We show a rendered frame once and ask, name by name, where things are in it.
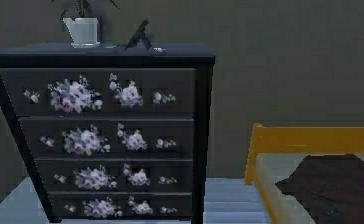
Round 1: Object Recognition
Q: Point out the dark brown blanket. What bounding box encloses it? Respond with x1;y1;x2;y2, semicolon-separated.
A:
274;153;364;224

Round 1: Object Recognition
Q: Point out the black flowered chest of drawers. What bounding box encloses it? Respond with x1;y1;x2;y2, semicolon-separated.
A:
0;41;216;224

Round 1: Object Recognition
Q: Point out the yellow wooden bed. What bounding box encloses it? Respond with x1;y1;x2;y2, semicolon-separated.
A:
244;122;364;224

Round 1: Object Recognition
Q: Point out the house plant in white pot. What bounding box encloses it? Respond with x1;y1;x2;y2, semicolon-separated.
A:
50;0;120;49

